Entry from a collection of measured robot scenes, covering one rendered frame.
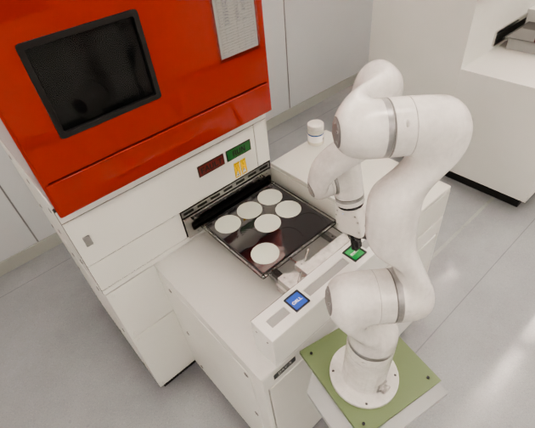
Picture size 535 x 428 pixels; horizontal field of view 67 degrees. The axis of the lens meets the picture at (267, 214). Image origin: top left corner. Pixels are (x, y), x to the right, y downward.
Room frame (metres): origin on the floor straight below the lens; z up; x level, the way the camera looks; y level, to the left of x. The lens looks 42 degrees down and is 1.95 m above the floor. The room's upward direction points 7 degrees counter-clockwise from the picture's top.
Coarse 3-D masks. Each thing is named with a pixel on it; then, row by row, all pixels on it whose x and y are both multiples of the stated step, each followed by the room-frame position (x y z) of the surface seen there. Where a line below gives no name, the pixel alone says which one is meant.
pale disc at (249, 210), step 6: (246, 204) 1.23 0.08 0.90; (252, 204) 1.22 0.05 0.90; (258, 204) 1.22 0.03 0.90; (240, 210) 1.19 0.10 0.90; (246, 210) 1.19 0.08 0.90; (252, 210) 1.19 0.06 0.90; (258, 210) 1.18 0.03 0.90; (240, 216) 1.16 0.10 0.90; (246, 216) 1.16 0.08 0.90; (252, 216) 1.15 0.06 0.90
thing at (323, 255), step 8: (336, 240) 0.99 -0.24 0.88; (344, 240) 0.98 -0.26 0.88; (328, 248) 0.96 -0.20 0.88; (336, 248) 0.95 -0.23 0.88; (312, 256) 0.93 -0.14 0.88; (320, 256) 0.92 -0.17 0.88; (328, 256) 0.92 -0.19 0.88; (312, 264) 0.89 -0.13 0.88; (296, 272) 0.87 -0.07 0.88; (296, 280) 0.83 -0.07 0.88; (280, 288) 0.81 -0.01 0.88
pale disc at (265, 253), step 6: (258, 246) 0.99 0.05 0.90; (264, 246) 0.98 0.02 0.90; (270, 246) 0.98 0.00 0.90; (276, 246) 0.98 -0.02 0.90; (252, 252) 0.96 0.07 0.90; (258, 252) 0.96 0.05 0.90; (264, 252) 0.95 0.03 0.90; (270, 252) 0.95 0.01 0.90; (276, 252) 0.95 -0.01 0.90; (252, 258) 0.93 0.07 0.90; (258, 258) 0.93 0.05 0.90; (264, 258) 0.93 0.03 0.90; (270, 258) 0.92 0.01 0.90; (276, 258) 0.92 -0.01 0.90
